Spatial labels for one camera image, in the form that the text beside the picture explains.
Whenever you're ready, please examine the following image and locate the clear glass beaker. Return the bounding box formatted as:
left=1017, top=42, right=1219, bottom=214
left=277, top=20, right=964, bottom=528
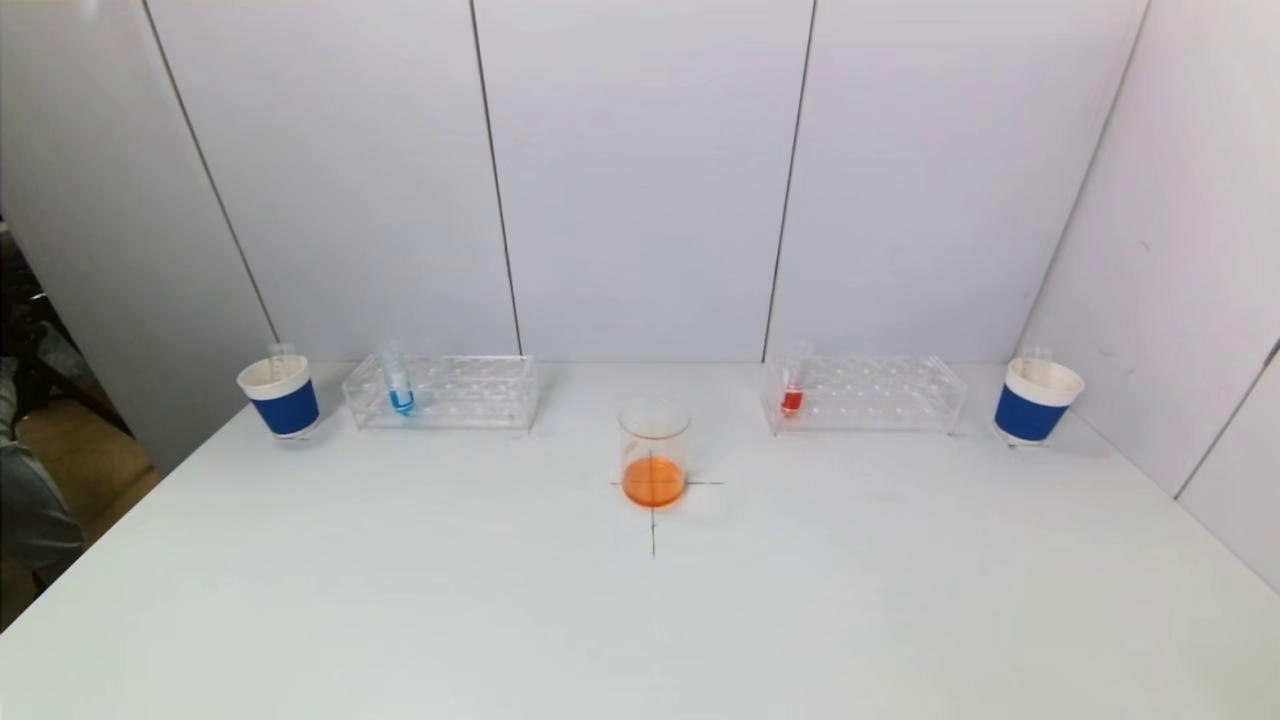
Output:
left=617, top=397, right=693, bottom=509

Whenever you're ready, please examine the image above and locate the test tube with red pigment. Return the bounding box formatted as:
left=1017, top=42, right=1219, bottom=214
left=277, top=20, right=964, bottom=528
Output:
left=779, top=340, right=813, bottom=419

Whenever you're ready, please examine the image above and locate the clear acrylic test tube rack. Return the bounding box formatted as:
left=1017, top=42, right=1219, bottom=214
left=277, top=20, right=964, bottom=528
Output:
left=760, top=350, right=969, bottom=437
left=342, top=354, right=541, bottom=433

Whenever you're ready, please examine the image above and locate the test tube with blue pigment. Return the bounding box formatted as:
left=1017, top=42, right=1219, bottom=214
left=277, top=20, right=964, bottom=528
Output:
left=380, top=342, right=417, bottom=419

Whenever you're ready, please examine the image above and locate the white paper cup blue sleeve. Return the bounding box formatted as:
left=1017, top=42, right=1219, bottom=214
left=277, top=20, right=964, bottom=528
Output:
left=993, top=357, right=1086, bottom=447
left=237, top=354, right=322, bottom=441

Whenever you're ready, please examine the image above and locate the person in grey clothing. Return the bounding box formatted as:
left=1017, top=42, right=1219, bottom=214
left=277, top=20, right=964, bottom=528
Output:
left=0, top=440, right=86, bottom=581

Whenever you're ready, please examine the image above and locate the black metal frame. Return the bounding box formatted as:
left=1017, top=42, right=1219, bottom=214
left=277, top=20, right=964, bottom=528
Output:
left=0, top=215, right=136, bottom=446

